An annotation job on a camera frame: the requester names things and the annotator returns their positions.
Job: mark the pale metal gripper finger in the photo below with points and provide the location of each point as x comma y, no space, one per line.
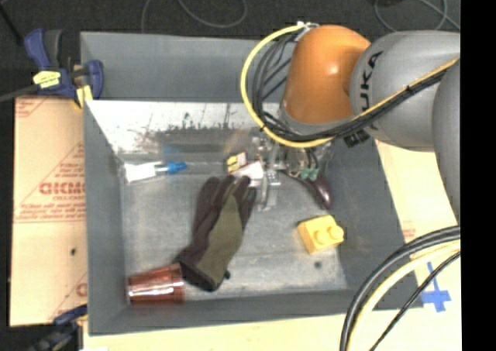
274,186
265,194

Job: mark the white packet with yellow label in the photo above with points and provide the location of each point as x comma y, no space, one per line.
248,169

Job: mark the dark purple toy eggplant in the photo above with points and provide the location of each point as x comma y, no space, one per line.
323,192

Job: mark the dark brown and olive glove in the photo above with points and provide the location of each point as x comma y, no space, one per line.
221,233

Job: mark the yellow toy brick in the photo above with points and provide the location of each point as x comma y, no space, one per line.
319,233

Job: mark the white tube with blue cap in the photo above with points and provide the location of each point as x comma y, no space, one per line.
143,171

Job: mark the copper brown cup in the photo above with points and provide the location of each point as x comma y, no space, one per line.
155,287

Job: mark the grey metal bin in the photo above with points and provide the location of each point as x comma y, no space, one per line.
155,70

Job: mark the brown cardboard board red print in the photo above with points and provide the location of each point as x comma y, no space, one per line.
42,202

